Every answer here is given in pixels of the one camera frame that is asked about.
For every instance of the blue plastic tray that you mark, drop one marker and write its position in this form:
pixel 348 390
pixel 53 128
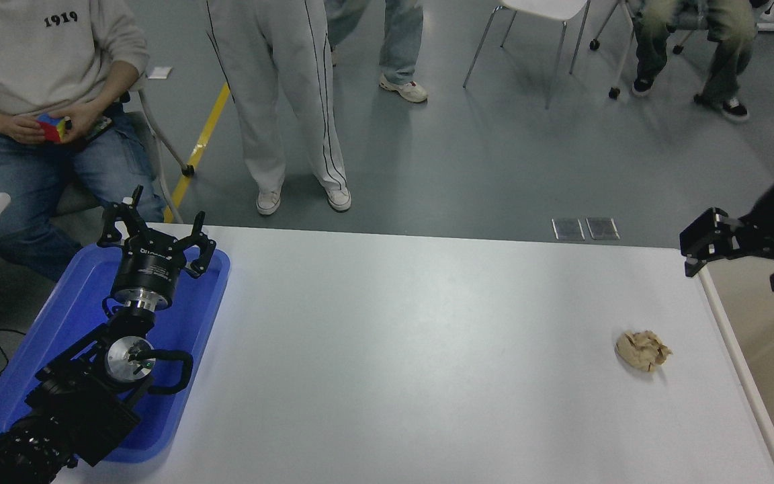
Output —
pixel 71 316

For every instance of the grey chair with caster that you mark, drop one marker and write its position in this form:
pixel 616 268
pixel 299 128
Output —
pixel 187 172

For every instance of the colourful puzzle cube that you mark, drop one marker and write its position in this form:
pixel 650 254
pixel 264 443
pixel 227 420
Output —
pixel 52 128

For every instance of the metal floor outlet plate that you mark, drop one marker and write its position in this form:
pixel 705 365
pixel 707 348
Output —
pixel 568 229
pixel 603 228

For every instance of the person's left hand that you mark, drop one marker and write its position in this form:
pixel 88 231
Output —
pixel 84 117

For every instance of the standing person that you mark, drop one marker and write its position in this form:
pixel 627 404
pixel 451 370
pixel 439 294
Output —
pixel 279 81

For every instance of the phone with patterned case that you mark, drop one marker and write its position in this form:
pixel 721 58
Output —
pixel 101 125

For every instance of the crumpled tan paper ball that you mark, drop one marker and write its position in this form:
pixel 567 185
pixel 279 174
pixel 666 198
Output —
pixel 642 349

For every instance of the white paper sheet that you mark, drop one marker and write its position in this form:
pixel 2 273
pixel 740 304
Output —
pixel 158 71

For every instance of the seated person with cube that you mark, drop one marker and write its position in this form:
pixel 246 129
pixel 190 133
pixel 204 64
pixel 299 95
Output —
pixel 24 54

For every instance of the person's right hand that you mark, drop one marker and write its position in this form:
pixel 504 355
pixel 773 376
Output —
pixel 21 129

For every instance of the white chair with metal legs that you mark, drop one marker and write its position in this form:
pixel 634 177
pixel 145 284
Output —
pixel 548 5

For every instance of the wheeled chair with casters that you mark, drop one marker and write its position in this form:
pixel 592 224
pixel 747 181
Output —
pixel 593 45

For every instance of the walking person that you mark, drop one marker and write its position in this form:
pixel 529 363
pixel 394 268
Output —
pixel 404 40

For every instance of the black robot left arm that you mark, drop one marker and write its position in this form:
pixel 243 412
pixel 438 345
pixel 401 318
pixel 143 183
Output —
pixel 71 403

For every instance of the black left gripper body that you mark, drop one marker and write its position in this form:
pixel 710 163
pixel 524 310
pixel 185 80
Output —
pixel 148 272

